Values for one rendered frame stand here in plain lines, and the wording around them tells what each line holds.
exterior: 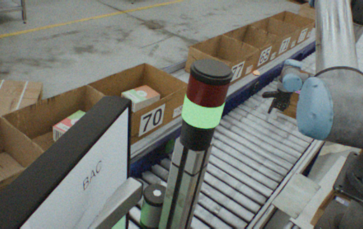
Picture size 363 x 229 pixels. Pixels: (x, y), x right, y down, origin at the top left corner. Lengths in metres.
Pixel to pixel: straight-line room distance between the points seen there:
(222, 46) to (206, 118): 2.05
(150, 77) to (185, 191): 1.37
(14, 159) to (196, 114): 1.10
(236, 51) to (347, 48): 1.42
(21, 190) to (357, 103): 0.72
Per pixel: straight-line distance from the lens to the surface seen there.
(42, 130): 1.54
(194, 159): 0.46
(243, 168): 1.75
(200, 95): 0.41
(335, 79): 0.92
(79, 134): 0.46
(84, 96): 1.60
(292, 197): 1.69
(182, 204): 0.52
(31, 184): 0.40
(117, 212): 0.58
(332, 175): 1.94
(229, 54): 2.45
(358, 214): 1.10
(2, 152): 1.49
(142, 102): 1.68
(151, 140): 1.54
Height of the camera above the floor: 1.83
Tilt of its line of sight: 33 degrees down
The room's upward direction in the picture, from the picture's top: 11 degrees clockwise
